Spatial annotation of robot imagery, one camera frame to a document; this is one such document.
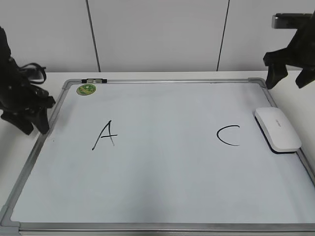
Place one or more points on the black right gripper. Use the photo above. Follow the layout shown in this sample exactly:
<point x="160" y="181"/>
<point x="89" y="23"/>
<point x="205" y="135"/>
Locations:
<point x="300" y="52"/>

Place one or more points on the white board eraser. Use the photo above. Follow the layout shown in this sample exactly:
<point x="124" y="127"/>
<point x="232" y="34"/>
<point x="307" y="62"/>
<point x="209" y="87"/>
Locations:
<point x="278" y="130"/>

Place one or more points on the round green sticker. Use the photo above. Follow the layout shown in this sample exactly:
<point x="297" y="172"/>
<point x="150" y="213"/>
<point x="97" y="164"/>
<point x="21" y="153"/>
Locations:
<point x="86" y="89"/>

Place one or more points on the white board with grey frame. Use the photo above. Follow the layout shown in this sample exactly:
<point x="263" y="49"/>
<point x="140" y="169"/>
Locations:
<point x="161" y="157"/>

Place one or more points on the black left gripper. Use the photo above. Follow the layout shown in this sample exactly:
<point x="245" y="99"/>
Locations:
<point x="20" y="91"/>

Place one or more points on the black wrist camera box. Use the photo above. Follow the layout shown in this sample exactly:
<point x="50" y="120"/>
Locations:
<point x="289" y="20"/>

